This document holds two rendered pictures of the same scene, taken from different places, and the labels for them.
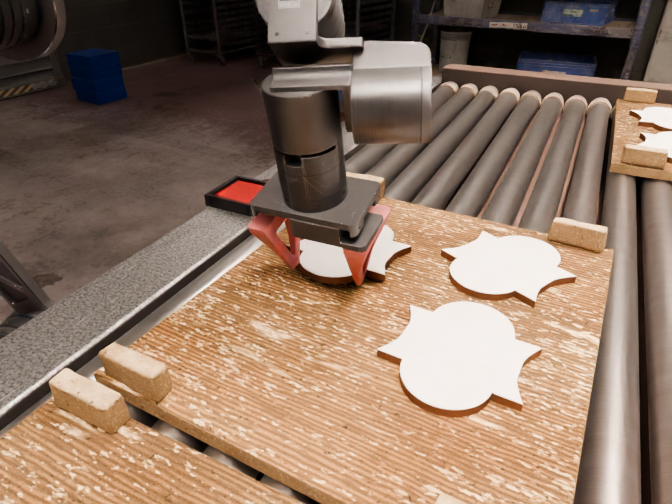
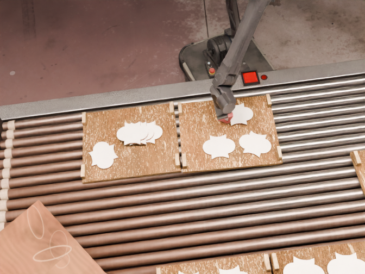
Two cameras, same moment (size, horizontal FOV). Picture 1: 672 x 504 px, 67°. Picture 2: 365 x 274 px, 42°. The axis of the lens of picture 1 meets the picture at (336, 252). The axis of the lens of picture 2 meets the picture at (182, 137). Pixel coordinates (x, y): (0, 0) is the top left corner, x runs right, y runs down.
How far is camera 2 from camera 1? 1.72 m
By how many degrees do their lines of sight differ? 50
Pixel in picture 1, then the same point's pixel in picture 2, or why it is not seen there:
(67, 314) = (188, 86)
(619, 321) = (255, 170)
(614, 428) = (221, 174)
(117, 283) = (201, 85)
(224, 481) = (174, 132)
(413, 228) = (259, 121)
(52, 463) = (163, 113)
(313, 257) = not seen: hidden behind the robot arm
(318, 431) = (189, 137)
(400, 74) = (223, 101)
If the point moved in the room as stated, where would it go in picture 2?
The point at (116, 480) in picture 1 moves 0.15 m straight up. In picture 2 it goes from (165, 121) to (162, 100)
